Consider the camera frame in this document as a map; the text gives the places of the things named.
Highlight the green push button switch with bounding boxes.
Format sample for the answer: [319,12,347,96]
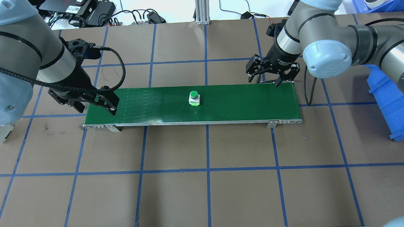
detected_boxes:
[188,90,202,107]

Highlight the green conveyor belt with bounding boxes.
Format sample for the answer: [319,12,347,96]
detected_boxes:
[83,77,303,132]

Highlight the large black power brick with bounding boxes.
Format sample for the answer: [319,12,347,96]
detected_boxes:
[87,2,116,26]

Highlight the black plug adapter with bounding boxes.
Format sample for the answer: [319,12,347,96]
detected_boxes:
[147,11,166,24]

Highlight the blue plastic bin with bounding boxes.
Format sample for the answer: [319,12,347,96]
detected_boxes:
[366,65,404,141]
[352,0,404,14]

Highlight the white round object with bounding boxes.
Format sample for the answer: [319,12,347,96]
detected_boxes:
[365,0,387,9]

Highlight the braided black arm cable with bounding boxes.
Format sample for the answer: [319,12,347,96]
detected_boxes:
[304,18,404,106]
[0,46,126,94]

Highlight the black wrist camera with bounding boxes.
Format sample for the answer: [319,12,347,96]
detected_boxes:
[60,38,101,60]
[267,22,286,37]

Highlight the red black supply wire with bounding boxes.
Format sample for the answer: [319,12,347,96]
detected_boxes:
[252,13,274,25]

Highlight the thin black cable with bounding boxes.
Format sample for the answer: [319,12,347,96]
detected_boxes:
[219,0,250,15]

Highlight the aluminium profile post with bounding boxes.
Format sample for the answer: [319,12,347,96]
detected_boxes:
[195,0,210,25]

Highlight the black adapter cables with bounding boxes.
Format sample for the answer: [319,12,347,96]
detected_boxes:
[109,9,155,25]

